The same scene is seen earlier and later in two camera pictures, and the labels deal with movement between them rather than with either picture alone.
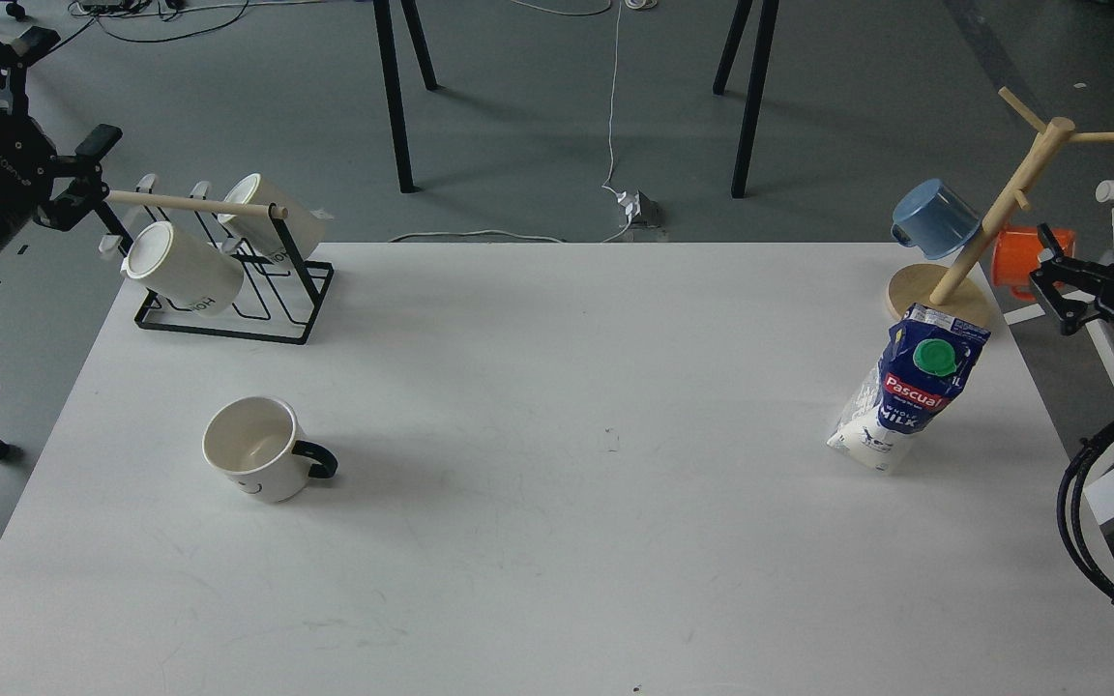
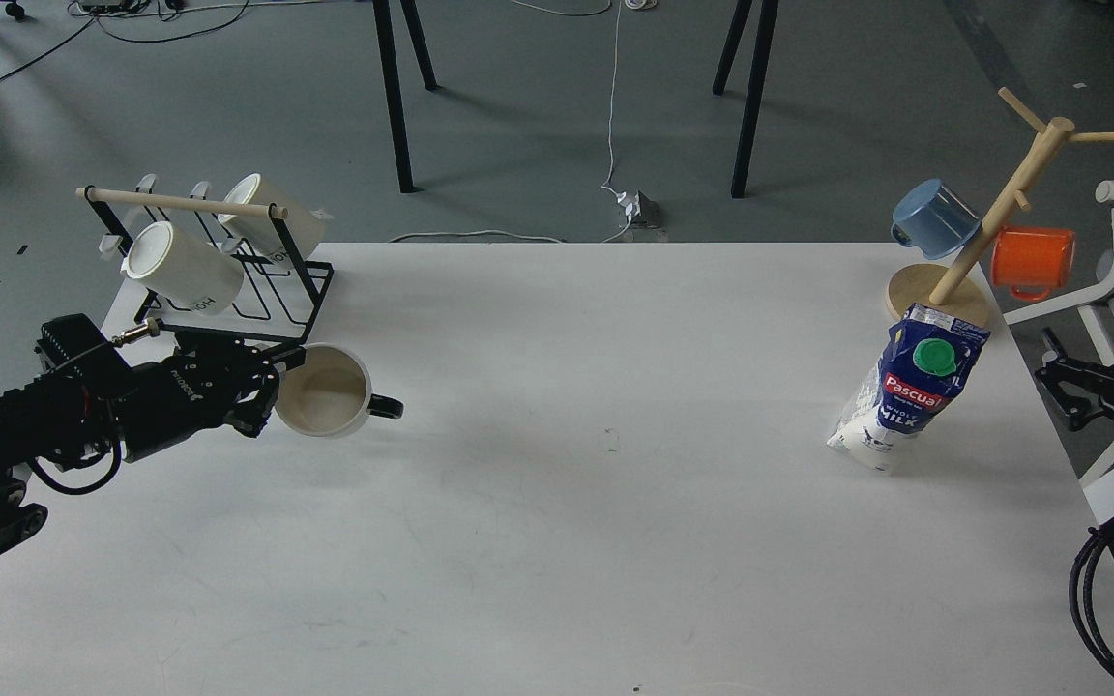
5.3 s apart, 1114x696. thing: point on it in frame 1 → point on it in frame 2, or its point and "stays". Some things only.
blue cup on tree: [932, 217] stays
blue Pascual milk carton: [926, 360] stays
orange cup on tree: [1015, 255] stays
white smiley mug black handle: [257, 443] → [330, 395]
